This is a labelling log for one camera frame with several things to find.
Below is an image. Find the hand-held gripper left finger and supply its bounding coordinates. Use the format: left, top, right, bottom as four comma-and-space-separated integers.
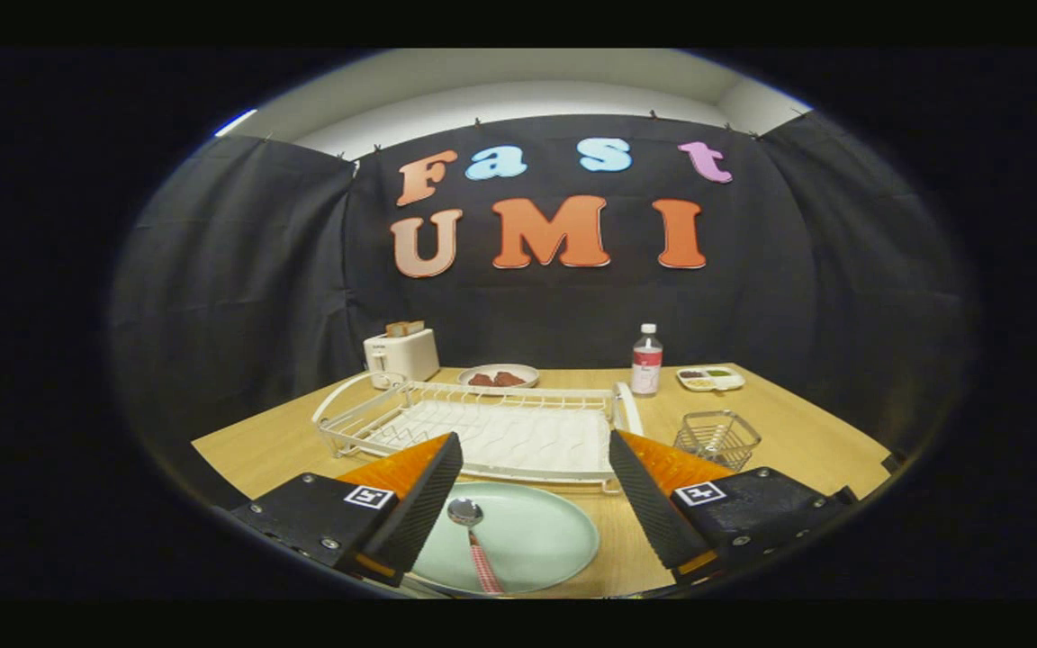
230, 432, 464, 588

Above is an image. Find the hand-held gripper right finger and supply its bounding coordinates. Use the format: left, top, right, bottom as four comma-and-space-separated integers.
609, 429, 852, 586

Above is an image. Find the spoon with red checkered handle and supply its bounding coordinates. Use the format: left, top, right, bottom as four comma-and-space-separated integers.
446, 499, 507, 596

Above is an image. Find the metal wire basket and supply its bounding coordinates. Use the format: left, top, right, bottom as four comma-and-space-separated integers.
673, 410, 762, 473

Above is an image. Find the mint green plate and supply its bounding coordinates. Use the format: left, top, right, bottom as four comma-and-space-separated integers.
406, 481, 600, 597

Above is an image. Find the white wire dish rack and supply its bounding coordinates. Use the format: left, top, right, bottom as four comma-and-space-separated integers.
311, 371, 644, 494

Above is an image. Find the pink plate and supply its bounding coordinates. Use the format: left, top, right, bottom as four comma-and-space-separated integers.
457, 363, 540, 391

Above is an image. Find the white divided food tray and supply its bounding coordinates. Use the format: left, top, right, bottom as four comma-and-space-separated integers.
676, 365, 746, 392

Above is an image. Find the clear plastic bottle red label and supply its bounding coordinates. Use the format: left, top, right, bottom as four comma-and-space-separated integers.
631, 324, 663, 397

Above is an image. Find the white toaster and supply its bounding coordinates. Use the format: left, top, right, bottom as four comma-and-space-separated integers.
364, 328, 441, 390

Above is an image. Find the black backdrop cloth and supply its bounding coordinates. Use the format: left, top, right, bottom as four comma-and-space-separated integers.
112, 112, 978, 469

